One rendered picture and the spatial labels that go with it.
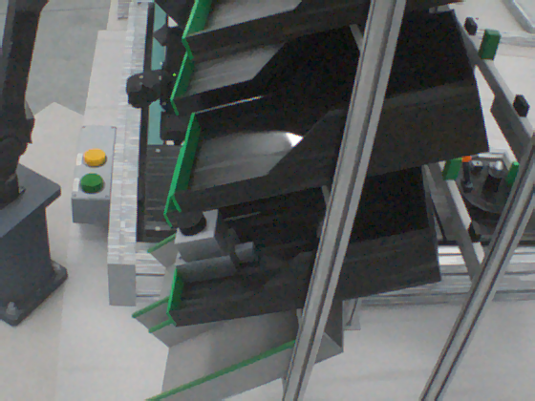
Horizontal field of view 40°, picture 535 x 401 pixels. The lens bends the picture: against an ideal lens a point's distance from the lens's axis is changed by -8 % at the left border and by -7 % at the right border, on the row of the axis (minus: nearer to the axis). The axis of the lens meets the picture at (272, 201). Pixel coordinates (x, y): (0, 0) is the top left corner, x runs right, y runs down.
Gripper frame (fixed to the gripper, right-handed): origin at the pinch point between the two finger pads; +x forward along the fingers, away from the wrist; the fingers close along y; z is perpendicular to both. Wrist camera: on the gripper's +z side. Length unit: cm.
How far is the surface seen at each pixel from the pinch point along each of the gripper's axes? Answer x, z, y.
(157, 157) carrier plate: 12.6, 3.0, -8.1
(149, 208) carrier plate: 12.5, 4.2, 5.4
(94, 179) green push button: 12.4, 14.0, -1.4
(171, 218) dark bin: -11.0, 1.8, 33.0
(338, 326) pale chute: -9, -16, 48
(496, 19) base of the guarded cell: 24, -99, -97
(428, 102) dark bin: -41, -17, 51
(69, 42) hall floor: 110, 45, -218
